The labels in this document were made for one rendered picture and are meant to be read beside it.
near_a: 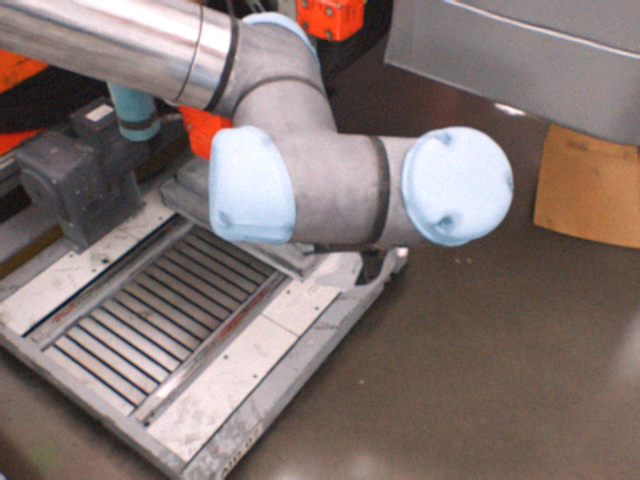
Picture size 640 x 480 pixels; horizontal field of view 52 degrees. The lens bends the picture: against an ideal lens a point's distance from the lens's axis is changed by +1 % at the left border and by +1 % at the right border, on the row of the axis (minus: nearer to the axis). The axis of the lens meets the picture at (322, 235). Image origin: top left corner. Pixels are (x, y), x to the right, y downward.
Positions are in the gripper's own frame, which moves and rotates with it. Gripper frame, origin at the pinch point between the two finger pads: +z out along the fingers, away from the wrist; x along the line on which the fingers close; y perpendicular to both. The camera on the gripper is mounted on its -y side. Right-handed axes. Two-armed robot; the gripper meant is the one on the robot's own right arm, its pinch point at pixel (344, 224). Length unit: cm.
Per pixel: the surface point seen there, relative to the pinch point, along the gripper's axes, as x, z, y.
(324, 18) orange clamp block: -36.4, 29.8, -7.6
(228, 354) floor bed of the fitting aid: 24, 84, 5
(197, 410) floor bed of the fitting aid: 34, 77, 14
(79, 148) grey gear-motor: -27, 92, 37
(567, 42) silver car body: -26.1, 9.9, -38.6
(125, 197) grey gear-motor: -19, 125, 28
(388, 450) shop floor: 46, 68, -27
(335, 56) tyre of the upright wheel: -35, 44, -13
